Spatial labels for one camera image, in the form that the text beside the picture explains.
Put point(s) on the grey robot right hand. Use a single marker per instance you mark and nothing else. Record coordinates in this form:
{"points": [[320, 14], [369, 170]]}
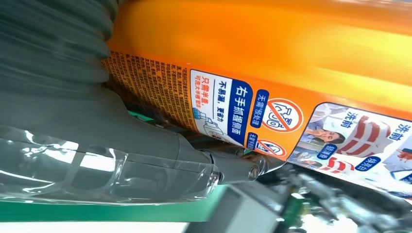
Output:
{"points": [[96, 144]]}

